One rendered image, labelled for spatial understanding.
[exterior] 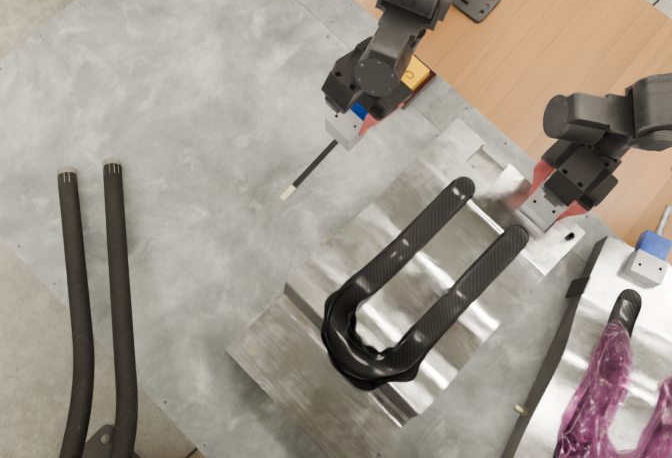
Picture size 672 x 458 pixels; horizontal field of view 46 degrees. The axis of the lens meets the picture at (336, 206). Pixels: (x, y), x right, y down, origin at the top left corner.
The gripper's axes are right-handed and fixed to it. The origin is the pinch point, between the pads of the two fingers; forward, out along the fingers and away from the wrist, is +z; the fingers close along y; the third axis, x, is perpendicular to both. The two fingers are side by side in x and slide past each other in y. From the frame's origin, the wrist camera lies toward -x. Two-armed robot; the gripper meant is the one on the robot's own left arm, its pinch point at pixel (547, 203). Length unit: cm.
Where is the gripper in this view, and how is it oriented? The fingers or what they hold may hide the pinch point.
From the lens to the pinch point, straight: 122.2
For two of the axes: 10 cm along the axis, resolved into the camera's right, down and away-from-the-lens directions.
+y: 7.1, 6.8, -1.9
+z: -3.4, 5.6, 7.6
